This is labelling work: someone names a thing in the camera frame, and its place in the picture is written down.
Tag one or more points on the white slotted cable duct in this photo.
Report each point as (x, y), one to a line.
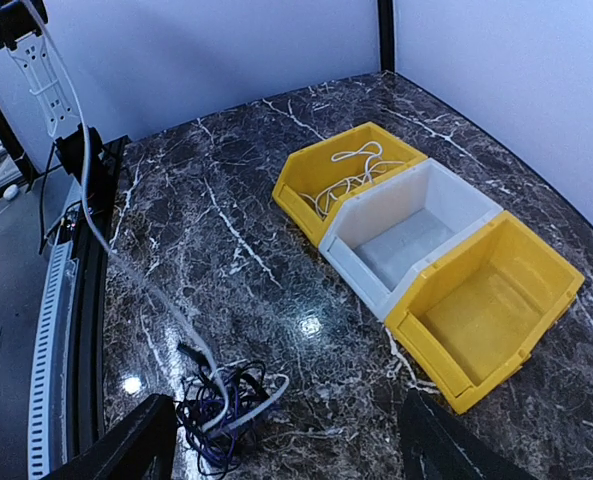
(47, 412)

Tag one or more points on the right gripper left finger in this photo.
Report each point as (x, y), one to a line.
(140, 446)

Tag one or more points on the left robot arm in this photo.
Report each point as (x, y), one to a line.
(25, 38)

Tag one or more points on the white bin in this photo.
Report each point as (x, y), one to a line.
(382, 239)

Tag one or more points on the black front rail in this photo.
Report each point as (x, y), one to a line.
(84, 387)

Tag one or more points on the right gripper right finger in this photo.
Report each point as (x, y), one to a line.
(435, 445)

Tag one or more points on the left black frame post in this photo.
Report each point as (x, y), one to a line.
(386, 29)

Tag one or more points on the yellow bin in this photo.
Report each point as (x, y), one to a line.
(317, 180)
(472, 318)

